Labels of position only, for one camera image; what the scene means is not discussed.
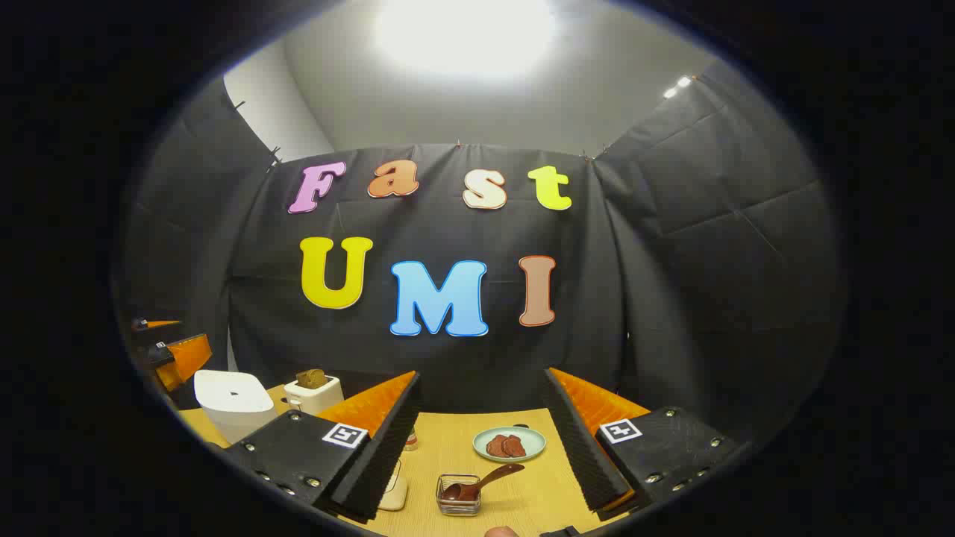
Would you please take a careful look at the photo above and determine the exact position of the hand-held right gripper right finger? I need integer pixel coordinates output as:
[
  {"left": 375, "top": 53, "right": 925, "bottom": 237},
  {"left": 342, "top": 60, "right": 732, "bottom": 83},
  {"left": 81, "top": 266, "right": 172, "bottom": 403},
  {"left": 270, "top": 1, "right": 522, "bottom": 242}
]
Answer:
[{"left": 542, "top": 367, "right": 741, "bottom": 521}]

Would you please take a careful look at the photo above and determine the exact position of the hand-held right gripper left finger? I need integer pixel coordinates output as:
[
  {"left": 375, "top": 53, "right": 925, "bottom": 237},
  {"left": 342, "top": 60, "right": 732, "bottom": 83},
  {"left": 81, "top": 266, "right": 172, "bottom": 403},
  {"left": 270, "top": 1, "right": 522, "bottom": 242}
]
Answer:
[{"left": 222, "top": 371, "right": 423, "bottom": 523}]

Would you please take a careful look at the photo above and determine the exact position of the white rice cooker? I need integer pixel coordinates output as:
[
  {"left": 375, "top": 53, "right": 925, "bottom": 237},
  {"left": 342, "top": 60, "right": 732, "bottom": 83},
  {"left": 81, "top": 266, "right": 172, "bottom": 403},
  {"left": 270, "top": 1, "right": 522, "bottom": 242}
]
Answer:
[{"left": 194, "top": 369, "right": 277, "bottom": 445}]

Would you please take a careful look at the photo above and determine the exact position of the metal wire chopstick holder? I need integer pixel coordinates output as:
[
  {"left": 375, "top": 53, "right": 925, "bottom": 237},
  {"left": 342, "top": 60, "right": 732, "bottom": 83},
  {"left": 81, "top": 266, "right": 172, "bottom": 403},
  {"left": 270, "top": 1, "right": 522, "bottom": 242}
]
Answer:
[{"left": 436, "top": 474, "right": 482, "bottom": 517}]

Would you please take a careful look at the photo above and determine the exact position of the brown wooden spoon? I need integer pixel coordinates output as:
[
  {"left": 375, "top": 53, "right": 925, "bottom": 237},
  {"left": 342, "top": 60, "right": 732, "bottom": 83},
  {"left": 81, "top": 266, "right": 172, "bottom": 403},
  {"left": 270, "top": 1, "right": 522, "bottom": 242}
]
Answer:
[{"left": 442, "top": 463, "right": 525, "bottom": 502}]

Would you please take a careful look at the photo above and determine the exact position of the pale green plate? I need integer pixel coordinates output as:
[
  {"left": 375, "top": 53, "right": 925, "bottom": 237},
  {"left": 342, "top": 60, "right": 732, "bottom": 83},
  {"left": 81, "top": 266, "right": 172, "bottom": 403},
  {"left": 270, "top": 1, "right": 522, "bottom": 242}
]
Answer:
[{"left": 473, "top": 426, "right": 547, "bottom": 463}]

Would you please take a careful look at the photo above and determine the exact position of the white toaster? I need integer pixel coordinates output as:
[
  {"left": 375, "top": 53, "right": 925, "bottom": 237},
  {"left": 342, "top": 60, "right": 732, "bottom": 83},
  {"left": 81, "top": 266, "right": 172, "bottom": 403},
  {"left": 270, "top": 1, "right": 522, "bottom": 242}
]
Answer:
[{"left": 284, "top": 375, "right": 345, "bottom": 416}]

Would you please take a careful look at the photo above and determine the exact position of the black backdrop cloth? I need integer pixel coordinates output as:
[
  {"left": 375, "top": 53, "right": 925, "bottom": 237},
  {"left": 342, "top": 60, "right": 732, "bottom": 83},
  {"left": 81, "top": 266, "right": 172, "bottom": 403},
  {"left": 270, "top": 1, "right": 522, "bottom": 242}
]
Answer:
[{"left": 119, "top": 63, "right": 848, "bottom": 448}]

